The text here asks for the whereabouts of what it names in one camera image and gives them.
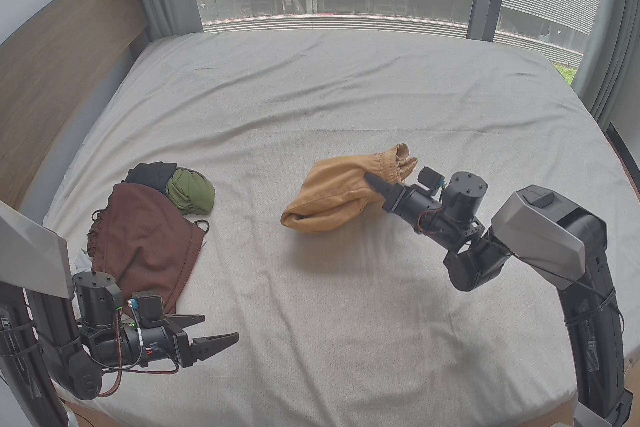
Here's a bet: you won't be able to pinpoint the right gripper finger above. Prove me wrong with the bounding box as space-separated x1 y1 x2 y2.
364 173 401 210

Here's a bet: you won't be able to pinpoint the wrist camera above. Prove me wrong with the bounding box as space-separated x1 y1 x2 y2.
129 294 166 330
418 167 446 191

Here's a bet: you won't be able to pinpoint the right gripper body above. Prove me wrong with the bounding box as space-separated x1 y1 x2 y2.
384 185 444 234

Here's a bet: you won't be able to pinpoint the green garment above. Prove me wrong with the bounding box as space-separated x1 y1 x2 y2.
165 167 216 216

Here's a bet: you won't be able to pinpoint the black cable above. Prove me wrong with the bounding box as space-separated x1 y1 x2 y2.
490 235 626 331

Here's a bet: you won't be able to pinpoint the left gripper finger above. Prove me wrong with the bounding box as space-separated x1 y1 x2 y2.
192 332 240 362
167 314 206 332

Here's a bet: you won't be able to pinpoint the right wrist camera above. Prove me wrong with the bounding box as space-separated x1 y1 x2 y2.
418 167 446 191

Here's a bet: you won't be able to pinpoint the tan shorts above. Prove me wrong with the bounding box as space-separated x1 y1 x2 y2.
281 142 420 235

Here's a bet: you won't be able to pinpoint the brown shorts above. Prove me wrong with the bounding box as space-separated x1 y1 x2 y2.
87 182 211 316

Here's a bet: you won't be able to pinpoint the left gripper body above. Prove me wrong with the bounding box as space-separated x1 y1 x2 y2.
141 321 199 369

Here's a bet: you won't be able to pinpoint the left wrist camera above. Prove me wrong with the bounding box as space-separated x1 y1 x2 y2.
129 294 166 330

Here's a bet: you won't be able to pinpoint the black garment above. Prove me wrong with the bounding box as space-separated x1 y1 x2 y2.
125 161 178 195

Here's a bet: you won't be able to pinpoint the bed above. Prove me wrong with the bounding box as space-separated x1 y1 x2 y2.
0 0 640 427

